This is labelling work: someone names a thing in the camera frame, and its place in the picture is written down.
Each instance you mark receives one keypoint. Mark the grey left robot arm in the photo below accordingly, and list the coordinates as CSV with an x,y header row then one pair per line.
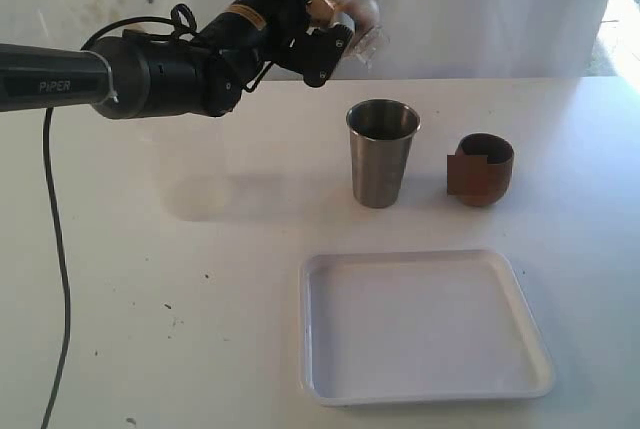
x,y
128,74

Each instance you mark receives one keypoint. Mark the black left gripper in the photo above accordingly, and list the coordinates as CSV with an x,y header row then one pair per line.
x,y
280,4

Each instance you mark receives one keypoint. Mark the clear plastic dome lid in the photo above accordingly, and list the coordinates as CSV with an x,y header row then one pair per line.
x,y
370,38

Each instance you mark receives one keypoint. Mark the brown wooden bowl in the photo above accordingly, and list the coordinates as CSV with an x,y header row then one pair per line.
x,y
480,170

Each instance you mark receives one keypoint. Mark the stainless steel cup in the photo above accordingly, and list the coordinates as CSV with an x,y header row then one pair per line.
x,y
381,132

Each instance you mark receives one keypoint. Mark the white rectangular tray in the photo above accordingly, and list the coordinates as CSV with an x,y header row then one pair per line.
x,y
418,327

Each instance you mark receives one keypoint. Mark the white left zip tie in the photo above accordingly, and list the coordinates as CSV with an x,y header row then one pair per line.
x,y
112,94

